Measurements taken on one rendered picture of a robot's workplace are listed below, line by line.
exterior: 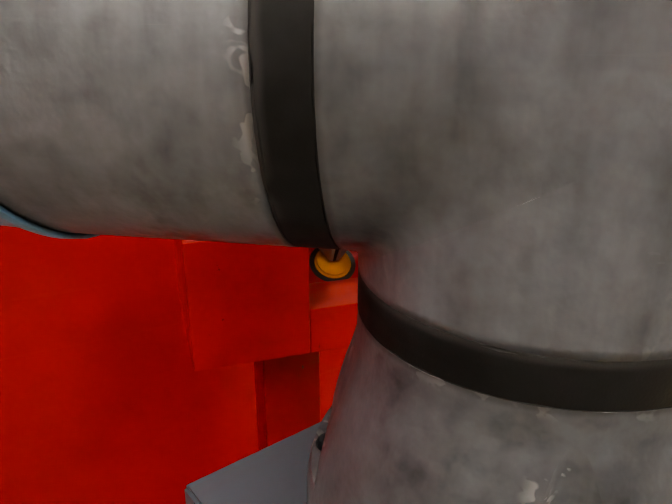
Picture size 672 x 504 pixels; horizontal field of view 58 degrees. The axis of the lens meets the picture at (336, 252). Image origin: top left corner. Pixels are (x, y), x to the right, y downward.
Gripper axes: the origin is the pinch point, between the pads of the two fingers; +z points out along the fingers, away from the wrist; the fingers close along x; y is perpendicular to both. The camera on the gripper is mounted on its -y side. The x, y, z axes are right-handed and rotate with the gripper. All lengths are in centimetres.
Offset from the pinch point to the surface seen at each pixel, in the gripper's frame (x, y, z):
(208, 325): 13.6, -6.7, 2.2
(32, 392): 33.8, 17.7, 23.4
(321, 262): 1.3, 0.6, 1.3
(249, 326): 10.1, -6.8, 2.9
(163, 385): 18.1, 19.8, 27.3
